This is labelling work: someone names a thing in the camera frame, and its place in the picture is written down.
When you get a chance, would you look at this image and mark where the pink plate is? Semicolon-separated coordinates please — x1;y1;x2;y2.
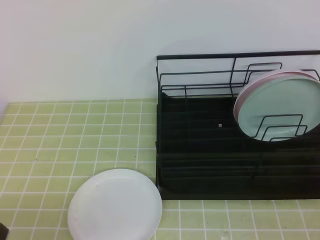
233;69;319;122

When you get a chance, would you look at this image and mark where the black wire dish rack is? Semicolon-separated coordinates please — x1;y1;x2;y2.
155;50;320;200

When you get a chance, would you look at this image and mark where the mint green plate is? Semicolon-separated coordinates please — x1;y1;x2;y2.
234;76;320;142

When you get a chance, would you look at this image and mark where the black object at edge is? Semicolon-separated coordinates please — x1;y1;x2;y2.
0;223;10;240

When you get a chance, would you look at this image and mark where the white round plate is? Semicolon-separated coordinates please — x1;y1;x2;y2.
67;168;163;240

